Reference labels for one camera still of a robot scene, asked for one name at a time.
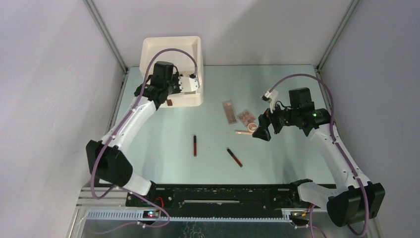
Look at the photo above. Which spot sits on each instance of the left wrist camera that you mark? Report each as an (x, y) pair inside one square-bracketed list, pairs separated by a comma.
[(188, 84)]

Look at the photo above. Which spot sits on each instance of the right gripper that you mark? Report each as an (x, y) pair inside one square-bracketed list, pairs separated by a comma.
[(264, 120)]

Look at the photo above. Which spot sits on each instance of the long eyeshadow palette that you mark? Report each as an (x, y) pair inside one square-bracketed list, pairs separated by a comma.
[(229, 110)]

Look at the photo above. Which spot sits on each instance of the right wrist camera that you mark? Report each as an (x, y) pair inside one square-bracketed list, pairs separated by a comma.
[(271, 97)]

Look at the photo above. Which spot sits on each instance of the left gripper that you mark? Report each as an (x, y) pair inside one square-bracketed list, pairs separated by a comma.
[(175, 78)]

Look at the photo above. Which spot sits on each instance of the white drawer organizer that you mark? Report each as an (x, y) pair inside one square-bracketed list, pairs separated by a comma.
[(190, 44)]

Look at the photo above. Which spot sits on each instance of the white top drawer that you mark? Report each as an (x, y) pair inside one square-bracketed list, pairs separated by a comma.
[(185, 99)]

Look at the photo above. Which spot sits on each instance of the round cream compact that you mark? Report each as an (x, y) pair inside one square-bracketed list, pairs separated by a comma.
[(252, 127)]

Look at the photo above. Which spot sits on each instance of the small square blush palette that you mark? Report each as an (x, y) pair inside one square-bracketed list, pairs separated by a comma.
[(246, 117)]

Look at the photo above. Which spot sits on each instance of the dark red lip gloss tube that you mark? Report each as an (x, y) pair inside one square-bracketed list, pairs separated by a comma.
[(234, 157)]

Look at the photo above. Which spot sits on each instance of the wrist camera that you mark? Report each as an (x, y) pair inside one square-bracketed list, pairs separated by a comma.
[(188, 84), (271, 97)]

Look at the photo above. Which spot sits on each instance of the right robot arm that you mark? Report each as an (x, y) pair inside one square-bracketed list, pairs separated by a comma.
[(355, 198)]

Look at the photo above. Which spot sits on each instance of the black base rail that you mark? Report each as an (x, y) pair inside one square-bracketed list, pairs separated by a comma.
[(236, 201)]

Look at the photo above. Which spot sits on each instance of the aluminium frame rail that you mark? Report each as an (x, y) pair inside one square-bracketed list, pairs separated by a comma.
[(104, 31)]

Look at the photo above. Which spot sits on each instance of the pink concealer tube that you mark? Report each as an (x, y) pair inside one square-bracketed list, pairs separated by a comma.
[(243, 132)]

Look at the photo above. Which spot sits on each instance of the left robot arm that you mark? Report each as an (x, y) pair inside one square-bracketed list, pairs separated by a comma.
[(106, 157)]

